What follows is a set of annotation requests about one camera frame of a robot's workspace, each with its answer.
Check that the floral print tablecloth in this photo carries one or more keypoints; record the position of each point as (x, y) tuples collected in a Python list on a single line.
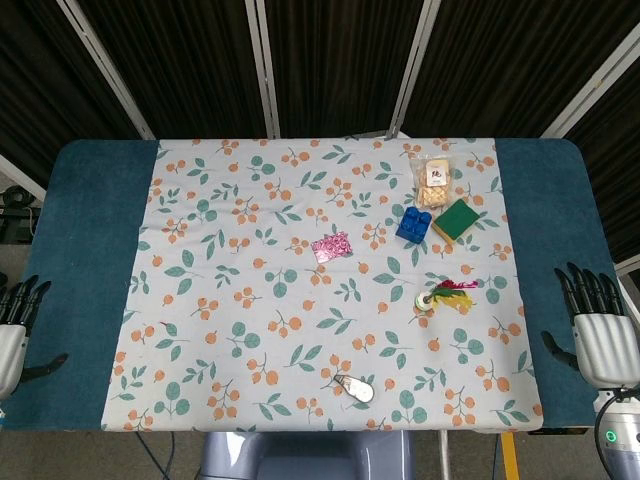
[(250, 250)]

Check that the clear cracker snack packet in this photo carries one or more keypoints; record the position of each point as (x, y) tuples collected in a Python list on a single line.
[(432, 192)]

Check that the yellow floor tape strip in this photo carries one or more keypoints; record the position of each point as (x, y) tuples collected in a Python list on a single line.
[(509, 457)]

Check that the teal blue table cover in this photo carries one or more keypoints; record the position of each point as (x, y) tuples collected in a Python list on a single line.
[(85, 250)]

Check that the white screen frame post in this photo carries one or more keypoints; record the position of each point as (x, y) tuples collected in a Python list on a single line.
[(411, 70), (107, 70), (630, 266), (264, 70), (590, 85), (20, 175)]

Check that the pink foil packet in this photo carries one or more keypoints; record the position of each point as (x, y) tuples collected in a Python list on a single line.
[(331, 247)]

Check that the silver white nail clipper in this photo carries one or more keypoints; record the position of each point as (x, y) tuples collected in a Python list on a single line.
[(357, 389)]

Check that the grey blue robot torso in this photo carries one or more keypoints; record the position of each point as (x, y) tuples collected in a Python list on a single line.
[(300, 455)]

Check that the black pleated screen panel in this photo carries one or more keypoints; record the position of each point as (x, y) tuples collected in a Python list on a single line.
[(617, 175), (185, 65), (505, 60), (45, 90), (340, 65)]

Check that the white table leg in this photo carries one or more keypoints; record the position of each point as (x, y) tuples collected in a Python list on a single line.
[(444, 455)]

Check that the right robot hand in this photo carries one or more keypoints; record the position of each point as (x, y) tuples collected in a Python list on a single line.
[(607, 345)]

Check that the green yellow scouring sponge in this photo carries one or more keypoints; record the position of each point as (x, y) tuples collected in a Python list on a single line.
[(456, 217)]

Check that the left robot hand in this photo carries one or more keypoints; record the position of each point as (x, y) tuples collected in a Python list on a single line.
[(11, 350)]

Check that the colourful feather shuttlecock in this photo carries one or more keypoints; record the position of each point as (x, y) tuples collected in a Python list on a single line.
[(426, 301)]

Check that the blue toy building block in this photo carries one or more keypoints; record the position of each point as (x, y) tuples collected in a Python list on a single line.
[(412, 227)]

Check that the black equipment on floor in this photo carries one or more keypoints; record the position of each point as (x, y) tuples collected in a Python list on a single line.
[(12, 220)]

